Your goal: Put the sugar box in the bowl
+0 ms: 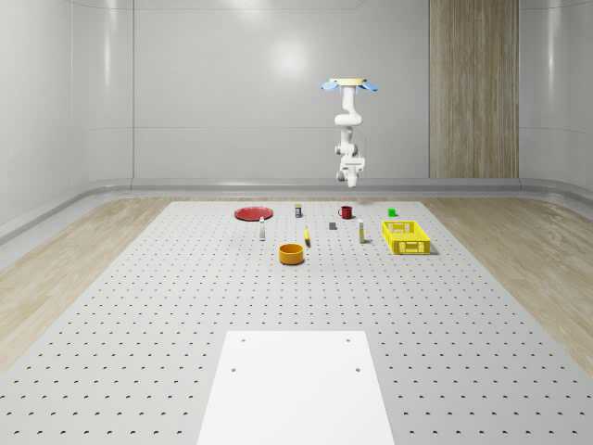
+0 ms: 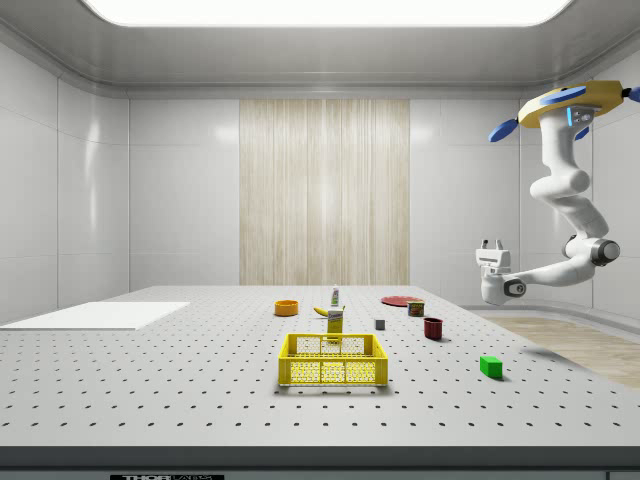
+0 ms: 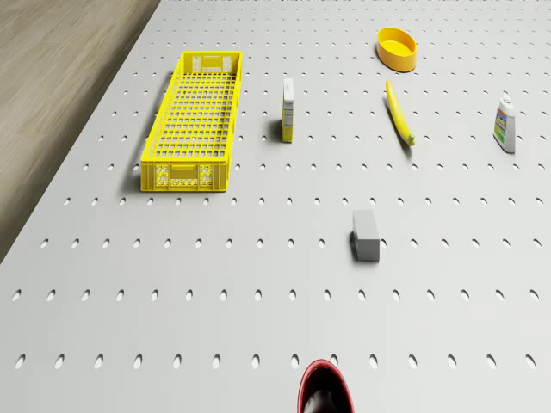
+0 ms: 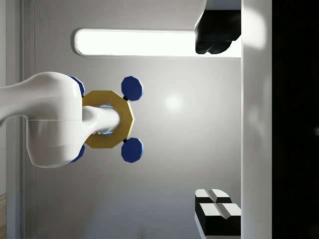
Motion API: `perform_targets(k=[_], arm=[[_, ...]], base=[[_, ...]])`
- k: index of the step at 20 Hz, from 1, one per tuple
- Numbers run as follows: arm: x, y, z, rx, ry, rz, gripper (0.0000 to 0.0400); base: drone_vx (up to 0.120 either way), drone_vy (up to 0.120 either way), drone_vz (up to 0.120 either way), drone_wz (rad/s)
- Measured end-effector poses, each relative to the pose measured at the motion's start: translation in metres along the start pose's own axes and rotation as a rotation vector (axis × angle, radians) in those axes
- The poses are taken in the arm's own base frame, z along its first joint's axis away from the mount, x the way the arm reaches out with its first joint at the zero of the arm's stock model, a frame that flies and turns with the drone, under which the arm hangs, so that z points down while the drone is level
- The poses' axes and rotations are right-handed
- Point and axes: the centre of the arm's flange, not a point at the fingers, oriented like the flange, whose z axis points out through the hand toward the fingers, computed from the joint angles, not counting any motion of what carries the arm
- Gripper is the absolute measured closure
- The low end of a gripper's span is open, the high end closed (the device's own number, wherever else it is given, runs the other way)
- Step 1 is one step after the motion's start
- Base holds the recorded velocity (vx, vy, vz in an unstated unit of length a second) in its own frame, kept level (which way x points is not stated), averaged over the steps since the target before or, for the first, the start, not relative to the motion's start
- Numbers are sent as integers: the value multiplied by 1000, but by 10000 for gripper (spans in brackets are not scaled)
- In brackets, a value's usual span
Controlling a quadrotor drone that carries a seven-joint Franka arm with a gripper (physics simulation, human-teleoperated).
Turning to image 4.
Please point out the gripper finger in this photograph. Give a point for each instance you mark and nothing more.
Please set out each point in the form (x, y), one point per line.
(219, 30)
(221, 224)

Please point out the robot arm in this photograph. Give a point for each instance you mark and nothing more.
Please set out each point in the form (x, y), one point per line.
(49, 119)

